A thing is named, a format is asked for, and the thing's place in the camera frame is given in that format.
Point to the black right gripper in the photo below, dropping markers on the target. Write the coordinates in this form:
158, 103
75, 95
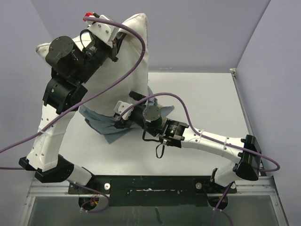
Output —
129, 121

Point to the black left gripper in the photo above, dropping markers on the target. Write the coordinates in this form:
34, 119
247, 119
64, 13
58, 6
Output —
112, 51

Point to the blue-grey pillowcase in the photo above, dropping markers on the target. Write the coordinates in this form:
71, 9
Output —
104, 125

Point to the cream white pillow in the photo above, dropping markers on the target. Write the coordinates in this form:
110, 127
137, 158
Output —
113, 81

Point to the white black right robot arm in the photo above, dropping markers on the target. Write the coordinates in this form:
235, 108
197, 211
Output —
243, 153

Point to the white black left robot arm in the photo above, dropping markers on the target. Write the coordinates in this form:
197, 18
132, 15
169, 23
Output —
71, 67

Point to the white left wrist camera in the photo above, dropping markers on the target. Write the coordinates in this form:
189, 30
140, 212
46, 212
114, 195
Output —
106, 33

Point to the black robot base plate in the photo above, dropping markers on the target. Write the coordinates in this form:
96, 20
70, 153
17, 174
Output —
106, 191

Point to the aluminium frame rail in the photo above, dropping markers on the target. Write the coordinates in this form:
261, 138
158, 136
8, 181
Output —
164, 162

